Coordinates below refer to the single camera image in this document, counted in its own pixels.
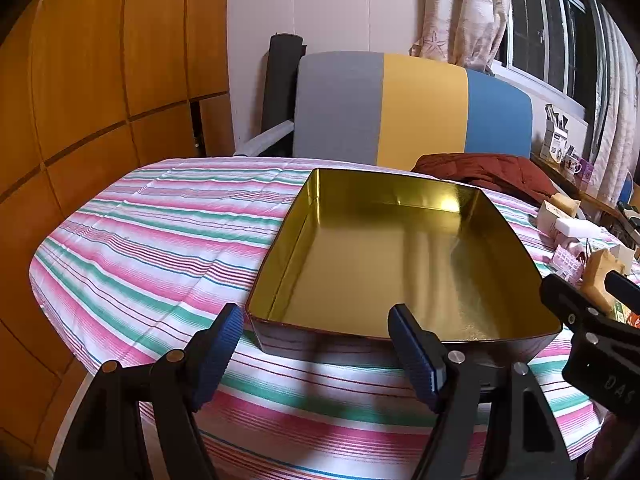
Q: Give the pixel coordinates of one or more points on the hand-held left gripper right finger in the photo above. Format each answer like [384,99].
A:
[415,360]

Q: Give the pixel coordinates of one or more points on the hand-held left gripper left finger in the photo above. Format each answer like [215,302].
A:
[220,355]

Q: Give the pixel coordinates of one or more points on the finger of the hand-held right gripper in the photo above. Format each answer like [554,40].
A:
[565,300]
[625,287]

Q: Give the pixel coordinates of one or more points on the orange white snack packet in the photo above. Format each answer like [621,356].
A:
[631,316]

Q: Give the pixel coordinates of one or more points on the yellow sponge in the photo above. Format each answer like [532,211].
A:
[600,270]

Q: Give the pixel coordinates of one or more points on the cube beige cardboard box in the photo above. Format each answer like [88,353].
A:
[617,250]

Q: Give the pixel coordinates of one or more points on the white foam block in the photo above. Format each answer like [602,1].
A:
[577,228]

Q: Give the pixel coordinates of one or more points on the gold tin container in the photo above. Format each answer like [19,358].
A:
[390,260]

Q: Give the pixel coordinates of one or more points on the pink patterned packet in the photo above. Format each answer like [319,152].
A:
[567,262]

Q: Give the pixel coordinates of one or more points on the wooden desk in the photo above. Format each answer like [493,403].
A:
[595,197]

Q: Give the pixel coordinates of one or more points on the brown sponge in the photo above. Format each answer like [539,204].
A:
[565,204]

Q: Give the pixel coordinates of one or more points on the purple box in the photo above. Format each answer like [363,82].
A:
[587,172]

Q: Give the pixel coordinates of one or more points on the striped tablecloth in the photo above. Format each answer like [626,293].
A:
[150,250]

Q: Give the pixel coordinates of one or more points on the white printed mug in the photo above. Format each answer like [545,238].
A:
[572,165]

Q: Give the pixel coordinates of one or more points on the dark red jacket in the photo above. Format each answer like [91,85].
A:
[490,172]

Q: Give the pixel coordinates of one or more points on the carton with sachets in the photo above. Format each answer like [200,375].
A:
[556,140]

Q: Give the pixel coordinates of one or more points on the pale pleated curtain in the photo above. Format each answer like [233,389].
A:
[617,110]

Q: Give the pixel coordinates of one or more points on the grey yellow blue chair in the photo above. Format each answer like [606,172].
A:
[420,110]

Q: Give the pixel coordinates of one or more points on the window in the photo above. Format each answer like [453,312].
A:
[545,25]

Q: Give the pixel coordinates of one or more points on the black rolled mat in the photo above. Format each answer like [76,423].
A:
[280,85]

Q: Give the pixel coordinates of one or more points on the wooden wardrobe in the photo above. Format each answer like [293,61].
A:
[100,85]

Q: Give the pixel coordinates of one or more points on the starfish print curtain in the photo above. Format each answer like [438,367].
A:
[465,15]

